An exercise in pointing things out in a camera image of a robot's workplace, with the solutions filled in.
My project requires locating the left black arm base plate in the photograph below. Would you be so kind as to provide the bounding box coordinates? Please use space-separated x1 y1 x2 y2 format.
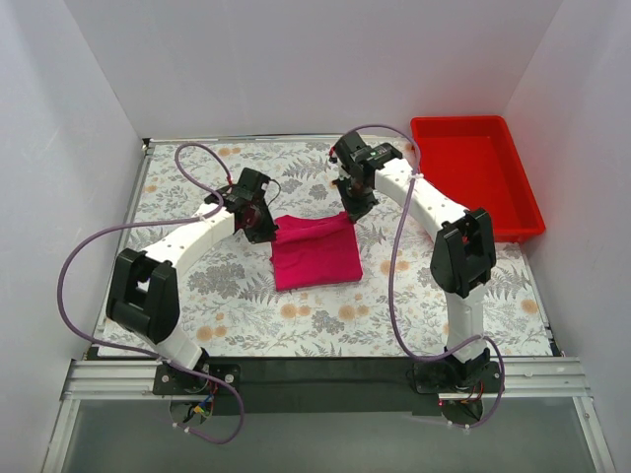
152 363 242 396

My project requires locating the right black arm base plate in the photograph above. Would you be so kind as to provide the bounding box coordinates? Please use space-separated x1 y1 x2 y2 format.
406 362 501 395

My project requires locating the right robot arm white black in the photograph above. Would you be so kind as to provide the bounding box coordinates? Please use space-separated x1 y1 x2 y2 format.
329 130 496 392

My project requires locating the red plastic bin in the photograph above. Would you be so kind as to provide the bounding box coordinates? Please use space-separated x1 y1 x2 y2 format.
410 115 545 243

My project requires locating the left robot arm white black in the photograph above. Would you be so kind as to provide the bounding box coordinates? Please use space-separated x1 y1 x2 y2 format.
105 168 277 394

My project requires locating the magenta t shirt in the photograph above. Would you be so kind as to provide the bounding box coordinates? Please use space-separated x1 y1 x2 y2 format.
270 212 363 292

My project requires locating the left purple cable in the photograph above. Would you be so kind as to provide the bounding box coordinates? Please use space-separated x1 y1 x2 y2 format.
57 142 246 444

